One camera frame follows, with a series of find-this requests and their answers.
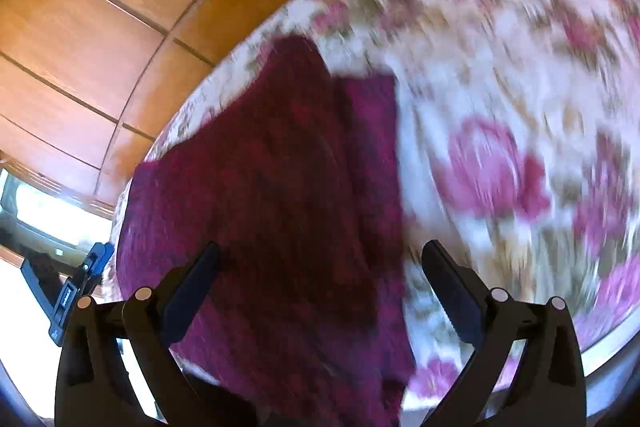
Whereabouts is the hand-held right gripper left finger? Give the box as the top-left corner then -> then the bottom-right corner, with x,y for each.
54,241 -> 223,427

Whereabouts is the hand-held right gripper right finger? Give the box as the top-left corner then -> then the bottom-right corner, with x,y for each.
421,239 -> 587,427

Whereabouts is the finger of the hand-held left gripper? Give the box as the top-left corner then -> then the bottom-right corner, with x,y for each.
48,242 -> 115,348
20,259 -> 60,323

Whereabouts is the maroon knitted garment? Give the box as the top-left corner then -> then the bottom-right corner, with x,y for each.
116,34 -> 418,427

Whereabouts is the window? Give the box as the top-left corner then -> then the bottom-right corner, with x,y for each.
0,167 -> 113,264

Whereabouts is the floral bed sheet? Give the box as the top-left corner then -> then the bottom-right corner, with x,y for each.
111,0 -> 640,408

